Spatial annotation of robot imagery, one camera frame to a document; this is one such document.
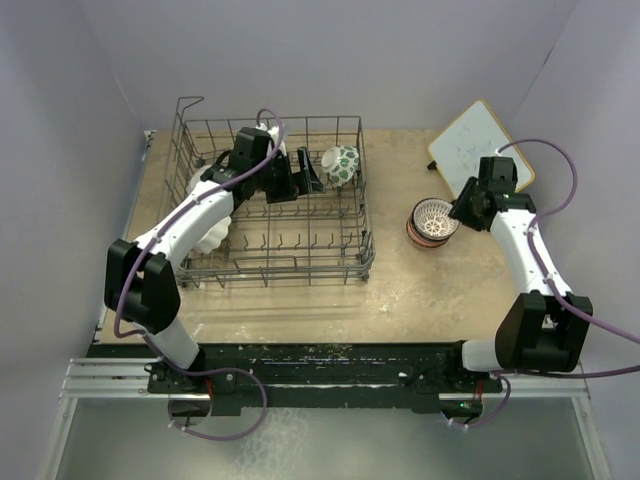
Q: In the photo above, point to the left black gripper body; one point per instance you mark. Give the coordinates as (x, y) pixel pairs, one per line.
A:
(276, 179)

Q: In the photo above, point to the green leaf patterned bowl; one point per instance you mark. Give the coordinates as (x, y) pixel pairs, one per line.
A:
(340, 164)

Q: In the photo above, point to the brown patterned white bowl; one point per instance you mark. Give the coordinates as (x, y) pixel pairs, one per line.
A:
(432, 220)

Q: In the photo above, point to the orange red patterned bowl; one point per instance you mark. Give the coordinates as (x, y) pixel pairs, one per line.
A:
(422, 242)

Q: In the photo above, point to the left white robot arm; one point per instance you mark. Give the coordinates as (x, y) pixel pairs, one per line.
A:
(140, 284)

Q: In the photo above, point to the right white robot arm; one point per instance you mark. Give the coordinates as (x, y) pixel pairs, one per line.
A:
(542, 331)

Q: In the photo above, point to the white fluted bowl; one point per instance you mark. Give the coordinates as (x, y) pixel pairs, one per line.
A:
(214, 237)

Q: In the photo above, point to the small whiteboard yellow frame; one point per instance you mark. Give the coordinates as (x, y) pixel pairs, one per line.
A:
(457, 150)

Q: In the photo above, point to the grey wire dish rack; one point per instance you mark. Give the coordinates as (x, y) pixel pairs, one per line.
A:
(317, 238)

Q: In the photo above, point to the white cup with handle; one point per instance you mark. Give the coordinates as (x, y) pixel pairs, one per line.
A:
(194, 186)

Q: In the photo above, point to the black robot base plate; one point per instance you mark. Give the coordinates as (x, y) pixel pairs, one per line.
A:
(410, 376)

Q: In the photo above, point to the aluminium rail frame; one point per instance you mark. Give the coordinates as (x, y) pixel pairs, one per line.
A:
(109, 426)

